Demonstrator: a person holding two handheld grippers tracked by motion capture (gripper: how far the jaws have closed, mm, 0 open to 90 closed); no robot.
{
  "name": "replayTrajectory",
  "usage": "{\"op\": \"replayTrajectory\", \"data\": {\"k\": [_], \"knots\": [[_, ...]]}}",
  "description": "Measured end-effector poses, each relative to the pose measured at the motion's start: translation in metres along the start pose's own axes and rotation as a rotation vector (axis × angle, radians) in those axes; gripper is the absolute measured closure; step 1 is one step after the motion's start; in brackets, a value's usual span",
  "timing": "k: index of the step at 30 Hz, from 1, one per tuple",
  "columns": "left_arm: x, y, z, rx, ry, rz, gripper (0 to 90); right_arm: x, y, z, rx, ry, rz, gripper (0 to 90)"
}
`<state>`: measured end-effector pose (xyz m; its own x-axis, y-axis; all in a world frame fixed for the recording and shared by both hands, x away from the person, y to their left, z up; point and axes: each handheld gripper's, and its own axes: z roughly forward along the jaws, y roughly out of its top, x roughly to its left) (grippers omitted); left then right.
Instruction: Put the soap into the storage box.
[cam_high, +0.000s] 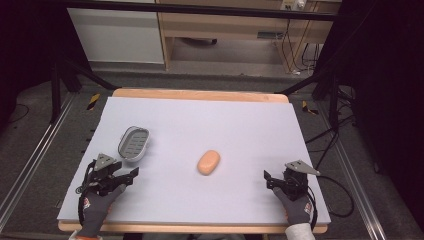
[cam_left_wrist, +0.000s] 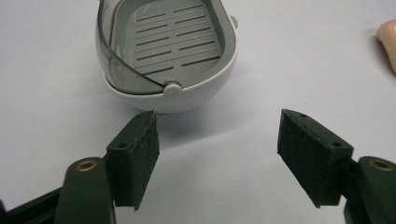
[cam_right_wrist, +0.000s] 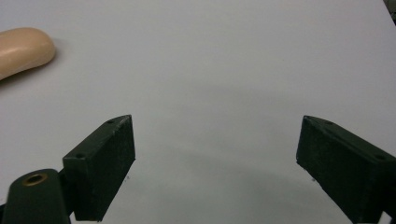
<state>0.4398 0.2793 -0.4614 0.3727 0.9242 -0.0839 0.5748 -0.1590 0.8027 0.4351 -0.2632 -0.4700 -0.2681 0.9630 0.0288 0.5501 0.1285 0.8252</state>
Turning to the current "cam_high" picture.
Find grey soap dish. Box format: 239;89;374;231
117;125;151;163

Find black floor cables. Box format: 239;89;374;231
304;84;359;169

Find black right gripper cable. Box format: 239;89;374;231
306;174;356;231

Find lilac table mat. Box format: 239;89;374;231
56;96;332;225

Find white power strip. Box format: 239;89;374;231
280;0;307;11

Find white cabinet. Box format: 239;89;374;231
66;6;166;65

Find orange bread roll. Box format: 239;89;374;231
196;149;222;177

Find yellow black floor marker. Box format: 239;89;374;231
301;100;320;116
86;92;101;111

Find person's left hand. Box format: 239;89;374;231
77;184;128;239

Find metal floor rail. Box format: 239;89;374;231
316;99;388;240
0;94;76;231

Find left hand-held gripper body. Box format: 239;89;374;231
87;152;124;197

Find person's right hand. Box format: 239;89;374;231
272;186;315;226

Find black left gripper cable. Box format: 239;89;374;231
75;159;98;228

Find black metal frame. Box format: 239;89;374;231
49;0;348;125

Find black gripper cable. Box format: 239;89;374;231
75;159;98;228
306;174;356;231

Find wooden table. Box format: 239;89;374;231
57;87;330;235

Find wooden desk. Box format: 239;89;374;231
155;0;342;74

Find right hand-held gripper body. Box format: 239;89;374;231
280;159;322;202

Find bundle of hanging cables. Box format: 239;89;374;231
279;18;321;76

